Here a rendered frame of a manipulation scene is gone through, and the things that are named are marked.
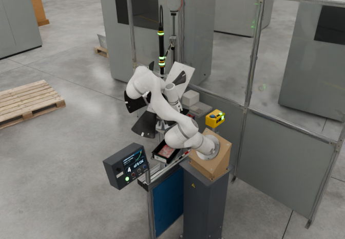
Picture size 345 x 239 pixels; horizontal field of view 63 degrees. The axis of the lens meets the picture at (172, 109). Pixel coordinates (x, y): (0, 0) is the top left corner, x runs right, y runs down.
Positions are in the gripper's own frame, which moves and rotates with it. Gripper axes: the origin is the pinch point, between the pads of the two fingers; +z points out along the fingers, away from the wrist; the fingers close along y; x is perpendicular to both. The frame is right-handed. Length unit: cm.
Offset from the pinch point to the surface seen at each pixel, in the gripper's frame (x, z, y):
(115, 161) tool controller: 68, -30, -16
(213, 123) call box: -21.4, 20.3, -18.4
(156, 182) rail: 50, 21, -16
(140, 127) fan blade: 21.0, 13.1, 30.2
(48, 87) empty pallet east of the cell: 5, 108, 340
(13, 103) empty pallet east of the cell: 67, 90, 329
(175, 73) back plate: -43, 2, 41
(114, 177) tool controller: 75, -23, -19
